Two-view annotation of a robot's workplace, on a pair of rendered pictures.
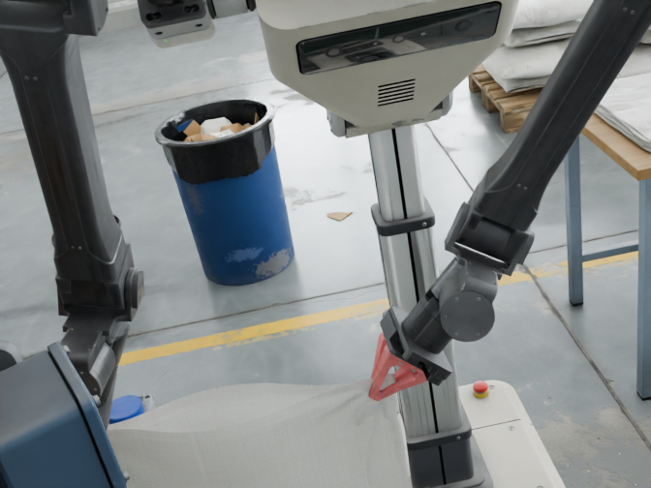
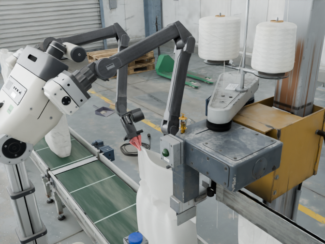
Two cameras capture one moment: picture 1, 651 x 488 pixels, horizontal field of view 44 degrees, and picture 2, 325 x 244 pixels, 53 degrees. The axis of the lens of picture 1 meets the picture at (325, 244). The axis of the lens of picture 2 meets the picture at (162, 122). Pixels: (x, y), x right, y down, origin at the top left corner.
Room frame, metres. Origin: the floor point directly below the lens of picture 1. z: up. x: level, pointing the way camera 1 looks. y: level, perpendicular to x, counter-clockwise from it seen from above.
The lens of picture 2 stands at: (1.53, 1.30, 1.83)
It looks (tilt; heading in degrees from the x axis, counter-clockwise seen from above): 24 degrees down; 236
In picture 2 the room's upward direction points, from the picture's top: 2 degrees counter-clockwise
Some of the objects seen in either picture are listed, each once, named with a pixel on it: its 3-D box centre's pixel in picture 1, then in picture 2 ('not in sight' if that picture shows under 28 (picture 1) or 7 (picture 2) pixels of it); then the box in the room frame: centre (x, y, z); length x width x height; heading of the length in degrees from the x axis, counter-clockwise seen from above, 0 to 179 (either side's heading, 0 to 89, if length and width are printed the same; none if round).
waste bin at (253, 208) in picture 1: (232, 194); not in sight; (3.07, 0.33, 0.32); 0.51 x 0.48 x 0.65; 1
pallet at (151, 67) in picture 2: not in sight; (121, 67); (-1.71, -4.98, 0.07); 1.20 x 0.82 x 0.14; 179
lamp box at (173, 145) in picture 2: not in sight; (171, 150); (0.96, 0.50, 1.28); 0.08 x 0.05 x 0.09; 91
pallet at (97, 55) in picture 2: not in sight; (120, 54); (-1.69, -4.95, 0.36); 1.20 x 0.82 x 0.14; 177
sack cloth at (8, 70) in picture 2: not in sight; (13, 80); (0.84, -2.97, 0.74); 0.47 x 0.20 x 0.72; 94
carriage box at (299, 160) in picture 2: not in sight; (274, 143); (0.47, 0.57, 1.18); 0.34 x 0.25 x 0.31; 1
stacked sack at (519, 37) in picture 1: (526, 22); not in sight; (4.32, -1.30, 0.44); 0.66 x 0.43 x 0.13; 1
